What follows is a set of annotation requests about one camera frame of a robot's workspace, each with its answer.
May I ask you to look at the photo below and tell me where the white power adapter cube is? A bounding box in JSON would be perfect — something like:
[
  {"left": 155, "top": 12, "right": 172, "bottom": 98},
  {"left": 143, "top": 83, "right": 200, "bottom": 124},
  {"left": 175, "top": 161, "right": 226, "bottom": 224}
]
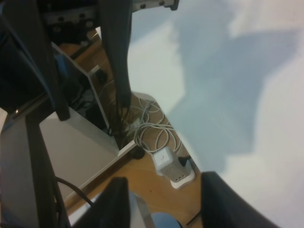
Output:
[{"left": 152, "top": 146, "right": 178, "bottom": 176}]

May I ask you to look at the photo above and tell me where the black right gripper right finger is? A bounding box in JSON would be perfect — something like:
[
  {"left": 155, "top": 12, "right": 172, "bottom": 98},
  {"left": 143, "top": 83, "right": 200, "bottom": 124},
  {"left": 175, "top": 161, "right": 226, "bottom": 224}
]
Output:
[{"left": 200, "top": 171, "right": 277, "bottom": 228}]

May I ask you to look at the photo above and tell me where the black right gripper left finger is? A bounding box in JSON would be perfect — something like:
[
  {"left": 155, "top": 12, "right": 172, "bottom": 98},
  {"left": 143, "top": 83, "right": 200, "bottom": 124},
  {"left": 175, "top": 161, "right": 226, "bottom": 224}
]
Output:
[{"left": 76, "top": 177, "right": 130, "bottom": 228}]

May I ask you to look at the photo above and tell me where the grey coiled cable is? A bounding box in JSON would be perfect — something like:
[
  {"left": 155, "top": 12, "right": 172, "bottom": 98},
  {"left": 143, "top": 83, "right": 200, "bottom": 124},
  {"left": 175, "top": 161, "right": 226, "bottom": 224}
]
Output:
[{"left": 133, "top": 97, "right": 183, "bottom": 154}]

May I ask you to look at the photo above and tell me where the white power strip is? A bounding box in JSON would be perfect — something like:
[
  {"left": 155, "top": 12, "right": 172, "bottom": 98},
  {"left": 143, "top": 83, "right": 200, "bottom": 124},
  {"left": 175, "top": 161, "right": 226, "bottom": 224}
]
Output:
[{"left": 170, "top": 160, "right": 196, "bottom": 189}]

